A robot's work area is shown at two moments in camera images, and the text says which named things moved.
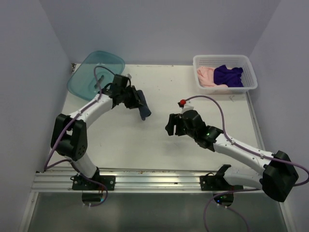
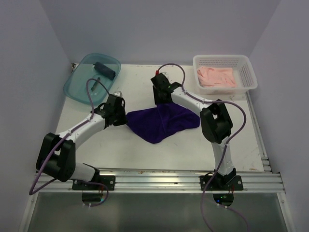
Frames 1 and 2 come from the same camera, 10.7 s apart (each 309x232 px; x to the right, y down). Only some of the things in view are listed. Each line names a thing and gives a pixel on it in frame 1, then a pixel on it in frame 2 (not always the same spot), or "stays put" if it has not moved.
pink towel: (205, 77) stays put
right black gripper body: (181, 129) → (158, 99)
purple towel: (231, 78) → (155, 124)
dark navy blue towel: (144, 109) → (104, 71)
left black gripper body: (129, 98) → (120, 118)
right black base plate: (211, 182) stays put
